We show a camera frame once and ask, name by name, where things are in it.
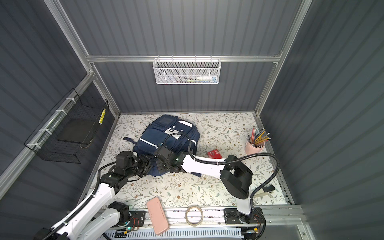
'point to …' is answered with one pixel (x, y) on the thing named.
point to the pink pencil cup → (250, 149)
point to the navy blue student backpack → (167, 130)
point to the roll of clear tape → (190, 223)
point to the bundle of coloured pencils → (257, 137)
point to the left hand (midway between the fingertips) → (155, 159)
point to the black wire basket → (75, 122)
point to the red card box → (214, 154)
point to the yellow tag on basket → (102, 117)
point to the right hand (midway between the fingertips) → (160, 166)
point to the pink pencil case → (157, 216)
